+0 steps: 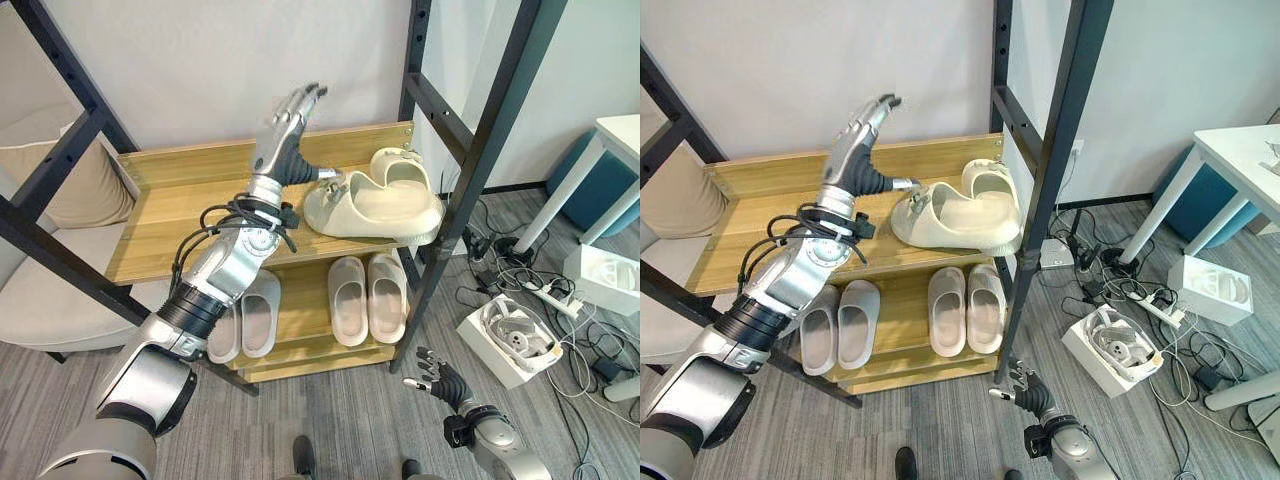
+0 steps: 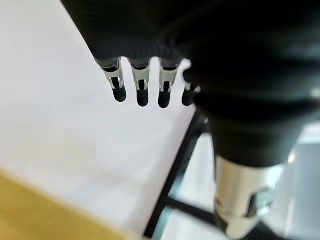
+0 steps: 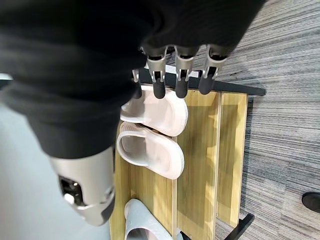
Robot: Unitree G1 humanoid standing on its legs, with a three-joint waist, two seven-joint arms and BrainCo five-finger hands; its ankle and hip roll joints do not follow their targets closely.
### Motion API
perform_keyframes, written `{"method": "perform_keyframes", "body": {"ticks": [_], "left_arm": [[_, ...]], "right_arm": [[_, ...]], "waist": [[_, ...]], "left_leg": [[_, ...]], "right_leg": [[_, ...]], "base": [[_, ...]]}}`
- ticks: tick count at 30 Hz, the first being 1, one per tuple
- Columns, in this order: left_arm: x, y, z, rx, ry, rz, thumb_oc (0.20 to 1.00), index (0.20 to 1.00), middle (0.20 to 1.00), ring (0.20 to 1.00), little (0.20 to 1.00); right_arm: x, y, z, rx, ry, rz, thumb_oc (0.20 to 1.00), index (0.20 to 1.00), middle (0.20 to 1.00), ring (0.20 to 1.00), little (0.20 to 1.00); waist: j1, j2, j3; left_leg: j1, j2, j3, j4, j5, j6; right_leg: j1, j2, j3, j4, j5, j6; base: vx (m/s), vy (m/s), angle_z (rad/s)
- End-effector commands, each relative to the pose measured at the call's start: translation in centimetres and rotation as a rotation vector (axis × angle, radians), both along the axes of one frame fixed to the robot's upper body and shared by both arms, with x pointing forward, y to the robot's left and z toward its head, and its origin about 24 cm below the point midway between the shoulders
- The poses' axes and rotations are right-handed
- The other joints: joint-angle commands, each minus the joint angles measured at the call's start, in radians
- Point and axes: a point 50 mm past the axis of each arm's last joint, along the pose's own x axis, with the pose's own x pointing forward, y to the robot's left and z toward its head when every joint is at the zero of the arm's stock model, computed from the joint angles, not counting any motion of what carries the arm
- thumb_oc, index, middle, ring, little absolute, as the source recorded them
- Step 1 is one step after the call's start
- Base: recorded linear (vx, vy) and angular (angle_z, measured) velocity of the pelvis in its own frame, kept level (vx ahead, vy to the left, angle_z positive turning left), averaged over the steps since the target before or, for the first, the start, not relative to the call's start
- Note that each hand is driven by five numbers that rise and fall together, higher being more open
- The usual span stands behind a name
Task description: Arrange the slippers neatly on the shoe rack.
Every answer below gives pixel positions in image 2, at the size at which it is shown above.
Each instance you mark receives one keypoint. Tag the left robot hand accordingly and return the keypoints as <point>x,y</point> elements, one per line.
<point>200,50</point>

